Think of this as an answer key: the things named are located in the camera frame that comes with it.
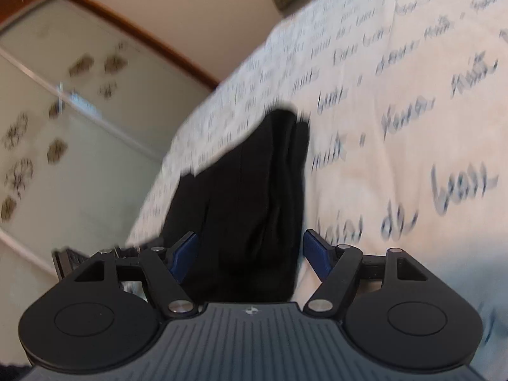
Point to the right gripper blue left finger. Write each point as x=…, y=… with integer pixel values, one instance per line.
x=164, y=269

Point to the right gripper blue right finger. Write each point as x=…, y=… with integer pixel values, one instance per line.
x=338, y=268

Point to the black pants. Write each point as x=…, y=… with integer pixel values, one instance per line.
x=247, y=212

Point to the white script-print bedspread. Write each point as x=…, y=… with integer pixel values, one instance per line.
x=407, y=102

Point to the brown wooden door frame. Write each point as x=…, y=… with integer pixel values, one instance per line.
x=13, y=9

